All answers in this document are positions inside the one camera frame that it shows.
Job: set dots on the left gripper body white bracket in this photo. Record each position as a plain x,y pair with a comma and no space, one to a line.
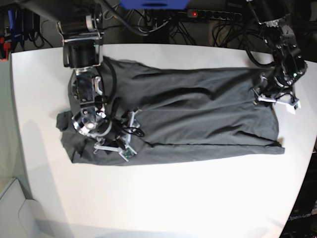
269,92

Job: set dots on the blue plastic box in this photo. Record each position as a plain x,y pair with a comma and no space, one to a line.
154,4

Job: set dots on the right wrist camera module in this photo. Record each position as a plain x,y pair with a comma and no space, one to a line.
127,154

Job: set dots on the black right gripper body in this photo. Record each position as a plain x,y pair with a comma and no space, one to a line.
118,135

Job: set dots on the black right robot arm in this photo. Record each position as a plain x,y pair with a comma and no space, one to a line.
94,84

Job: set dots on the red black clamp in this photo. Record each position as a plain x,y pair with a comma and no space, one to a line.
5,47

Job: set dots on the dark grey t-shirt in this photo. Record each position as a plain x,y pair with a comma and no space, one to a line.
184,116

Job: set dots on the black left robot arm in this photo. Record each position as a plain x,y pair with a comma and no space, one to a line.
288,66

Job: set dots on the black power strip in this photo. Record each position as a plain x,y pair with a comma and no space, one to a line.
213,15

